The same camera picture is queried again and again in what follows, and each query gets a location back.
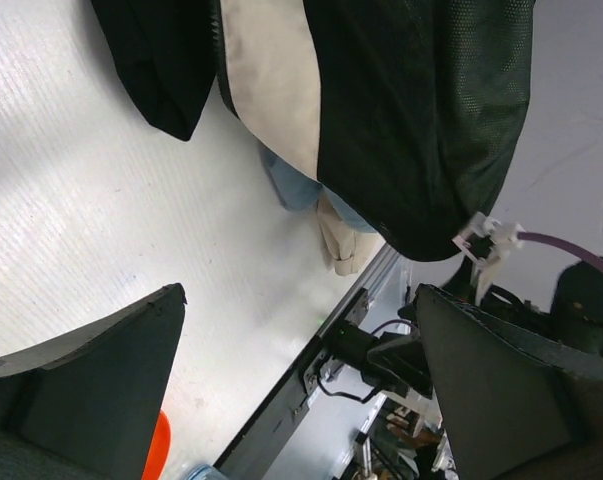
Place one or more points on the black and cream mesh jacket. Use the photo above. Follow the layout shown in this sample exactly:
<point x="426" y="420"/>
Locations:
<point x="410" y="111"/>

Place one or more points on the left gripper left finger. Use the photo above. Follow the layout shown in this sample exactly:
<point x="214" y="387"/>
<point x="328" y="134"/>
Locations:
<point x="84" y="405"/>

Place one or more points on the black cloth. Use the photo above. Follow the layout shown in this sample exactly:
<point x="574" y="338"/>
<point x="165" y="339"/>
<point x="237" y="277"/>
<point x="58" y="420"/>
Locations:
<point x="163" y="55"/>

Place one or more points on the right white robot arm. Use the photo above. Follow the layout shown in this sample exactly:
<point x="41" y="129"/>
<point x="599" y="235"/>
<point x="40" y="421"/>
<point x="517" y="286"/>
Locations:
<point x="394" y="362"/>

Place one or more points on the orange plate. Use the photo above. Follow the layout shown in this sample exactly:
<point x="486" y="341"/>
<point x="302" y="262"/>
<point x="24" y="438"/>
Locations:
<point x="159" y="448"/>

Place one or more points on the light blue cloth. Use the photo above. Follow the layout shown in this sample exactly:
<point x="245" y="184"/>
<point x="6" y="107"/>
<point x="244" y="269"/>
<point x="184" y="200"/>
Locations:
<point x="297" y="192"/>

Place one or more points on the blue transparent cup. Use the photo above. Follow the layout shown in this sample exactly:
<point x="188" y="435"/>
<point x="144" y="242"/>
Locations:
<point x="205" y="472"/>

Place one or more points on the aluminium frame rail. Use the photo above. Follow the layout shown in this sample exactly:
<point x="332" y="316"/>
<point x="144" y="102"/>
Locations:
<point x="386" y="265"/>

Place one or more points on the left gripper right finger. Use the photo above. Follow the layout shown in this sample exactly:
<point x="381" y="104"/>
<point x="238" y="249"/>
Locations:
<point x="515" y="405"/>

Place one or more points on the white cloth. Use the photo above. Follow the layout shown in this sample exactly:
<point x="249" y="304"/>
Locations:
<point x="349" y="249"/>

